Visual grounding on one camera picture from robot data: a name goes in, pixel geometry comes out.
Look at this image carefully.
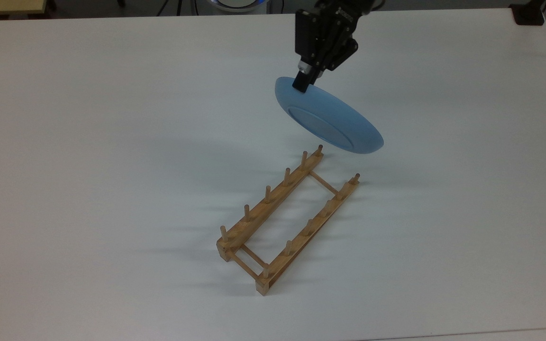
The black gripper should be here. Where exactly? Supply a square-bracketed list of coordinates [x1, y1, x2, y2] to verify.
[292, 0, 373, 93]

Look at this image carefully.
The white side table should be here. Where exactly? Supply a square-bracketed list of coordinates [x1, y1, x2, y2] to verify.
[363, 326, 546, 341]

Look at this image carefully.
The blue plate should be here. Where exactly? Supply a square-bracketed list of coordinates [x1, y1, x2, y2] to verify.
[274, 76, 385, 155]

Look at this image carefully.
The light wooden table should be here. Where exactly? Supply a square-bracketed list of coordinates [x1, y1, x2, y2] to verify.
[0, 0, 48, 17]

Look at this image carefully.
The black mount base block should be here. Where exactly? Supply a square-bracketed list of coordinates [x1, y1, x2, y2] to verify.
[510, 4, 546, 25]

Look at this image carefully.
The wooden plate rack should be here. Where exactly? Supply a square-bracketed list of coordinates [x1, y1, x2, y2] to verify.
[216, 144, 361, 296]

